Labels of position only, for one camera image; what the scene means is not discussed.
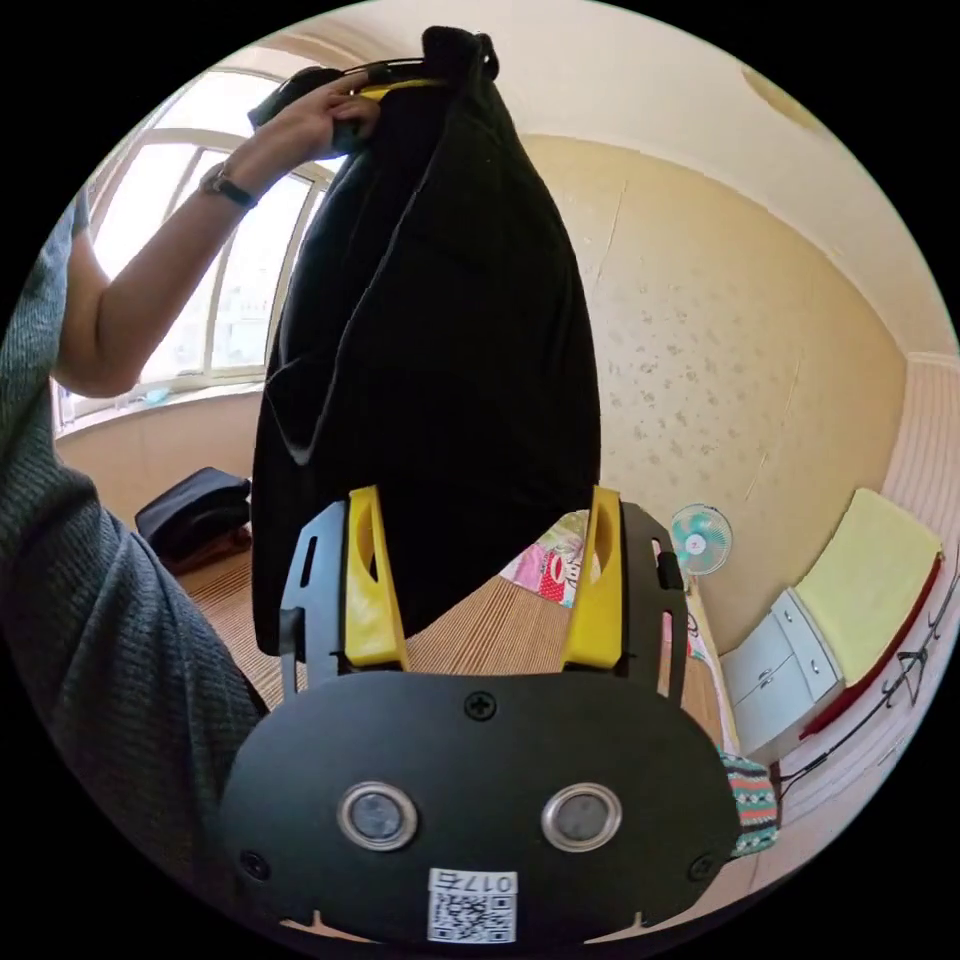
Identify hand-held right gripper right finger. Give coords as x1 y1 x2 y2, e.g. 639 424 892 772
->
563 485 625 670

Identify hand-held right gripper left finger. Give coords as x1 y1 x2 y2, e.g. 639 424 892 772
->
342 485 411 670

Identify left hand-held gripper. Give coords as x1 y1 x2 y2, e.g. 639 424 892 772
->
246 65 438 154

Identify black pants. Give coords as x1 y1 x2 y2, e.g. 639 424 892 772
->
248 26 604 655

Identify person's left forearm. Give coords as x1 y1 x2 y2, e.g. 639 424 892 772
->
53 153 264 400

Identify person's left hand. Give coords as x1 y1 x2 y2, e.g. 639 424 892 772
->
223 72 382 201

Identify bed with woven mat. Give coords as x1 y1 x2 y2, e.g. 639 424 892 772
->
178 508 742 755

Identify small green fan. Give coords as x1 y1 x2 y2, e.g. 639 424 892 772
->
669 503 735 578

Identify white cupboard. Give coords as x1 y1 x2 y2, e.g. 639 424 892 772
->
719 587 847 760

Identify patterned knitted bag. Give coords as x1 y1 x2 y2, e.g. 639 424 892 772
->
718 749 782 859

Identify yellow towel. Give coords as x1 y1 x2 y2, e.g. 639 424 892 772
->
793 486 946 688

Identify window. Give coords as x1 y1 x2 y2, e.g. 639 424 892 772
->
50 67 340 438

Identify person's body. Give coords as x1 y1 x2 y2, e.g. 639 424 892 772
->
0 187 273 928

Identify black clothes hanger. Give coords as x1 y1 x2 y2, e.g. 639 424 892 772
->
878 646 931 710

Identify round ceiling lamp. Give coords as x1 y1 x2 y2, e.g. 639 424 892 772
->
740 62 817 138

